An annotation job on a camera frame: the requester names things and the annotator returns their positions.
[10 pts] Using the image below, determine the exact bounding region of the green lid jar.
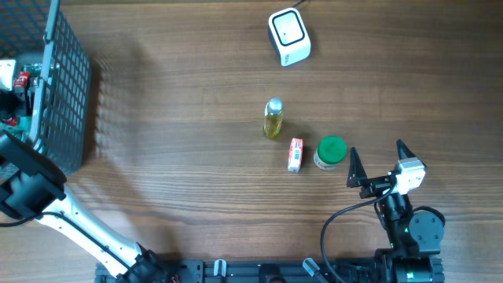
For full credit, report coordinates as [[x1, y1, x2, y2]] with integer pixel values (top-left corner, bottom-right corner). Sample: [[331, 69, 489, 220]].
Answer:
[[314, 135, 347, 171]]

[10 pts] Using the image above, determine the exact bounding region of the white barcode scanner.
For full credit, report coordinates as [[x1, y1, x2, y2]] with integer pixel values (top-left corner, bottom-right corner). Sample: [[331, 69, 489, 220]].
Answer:
[[268, 7, 311, 67]]

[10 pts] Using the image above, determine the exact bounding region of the yellow Vim liquid bottle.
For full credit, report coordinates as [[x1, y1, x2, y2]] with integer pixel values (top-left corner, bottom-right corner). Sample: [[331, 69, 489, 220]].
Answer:
[[263, 97, 284, 138]]

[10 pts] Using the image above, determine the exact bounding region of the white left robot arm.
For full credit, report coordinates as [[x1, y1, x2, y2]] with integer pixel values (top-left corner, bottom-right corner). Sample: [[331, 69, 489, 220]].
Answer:
[[1, 87, 165, 282]]

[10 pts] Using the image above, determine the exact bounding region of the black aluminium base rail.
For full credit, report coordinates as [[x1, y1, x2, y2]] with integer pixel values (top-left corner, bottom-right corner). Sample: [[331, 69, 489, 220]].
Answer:
[[94, 258, 378, 283]]

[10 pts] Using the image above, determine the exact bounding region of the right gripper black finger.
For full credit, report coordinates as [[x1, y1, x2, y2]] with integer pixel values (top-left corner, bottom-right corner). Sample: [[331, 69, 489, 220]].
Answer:
[[396, 139, 416, 160], [347, 147, 368, 187]]

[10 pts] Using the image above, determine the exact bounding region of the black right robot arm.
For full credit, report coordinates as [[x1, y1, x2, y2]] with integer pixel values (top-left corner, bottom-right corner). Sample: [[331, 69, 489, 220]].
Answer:
[[347, 140, 446, 283]]

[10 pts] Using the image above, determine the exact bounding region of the red Nescafe stick sachet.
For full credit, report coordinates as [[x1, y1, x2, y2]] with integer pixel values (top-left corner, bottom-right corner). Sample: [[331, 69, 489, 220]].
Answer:
[[13, 72, 31, 90]]

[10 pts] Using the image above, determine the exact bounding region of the green snack packet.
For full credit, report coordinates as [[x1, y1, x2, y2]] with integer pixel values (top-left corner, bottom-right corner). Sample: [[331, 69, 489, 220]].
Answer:
[[1, 63, 42, 138]]

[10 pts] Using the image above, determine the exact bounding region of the grey plastic mesh basket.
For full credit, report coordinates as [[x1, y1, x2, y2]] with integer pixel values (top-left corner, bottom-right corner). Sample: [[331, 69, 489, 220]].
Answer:
[[1, 0, 91, 175]]

